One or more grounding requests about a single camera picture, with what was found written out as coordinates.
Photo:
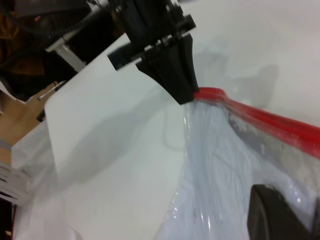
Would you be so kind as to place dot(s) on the silver metal post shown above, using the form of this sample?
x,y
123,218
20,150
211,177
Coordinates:
x,y
71,56

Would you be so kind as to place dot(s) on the brown cardboard box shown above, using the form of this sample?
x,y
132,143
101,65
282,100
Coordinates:
x,y
22,117

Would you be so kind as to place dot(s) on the transparent plastic bag red zipper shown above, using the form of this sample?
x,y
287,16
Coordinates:
x,y
212,150

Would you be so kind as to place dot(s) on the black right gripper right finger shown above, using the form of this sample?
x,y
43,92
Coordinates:
x,y
317,220

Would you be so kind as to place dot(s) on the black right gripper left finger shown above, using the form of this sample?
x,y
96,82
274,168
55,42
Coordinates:
x,y
267,217

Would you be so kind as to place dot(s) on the white slatted rack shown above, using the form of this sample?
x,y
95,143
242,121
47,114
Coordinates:
x,y
12,180

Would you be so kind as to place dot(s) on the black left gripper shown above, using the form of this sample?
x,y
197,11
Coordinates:
x,y
150,22

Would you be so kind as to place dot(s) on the thin metal rod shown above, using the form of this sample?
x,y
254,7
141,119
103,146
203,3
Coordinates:
x,y
50,91

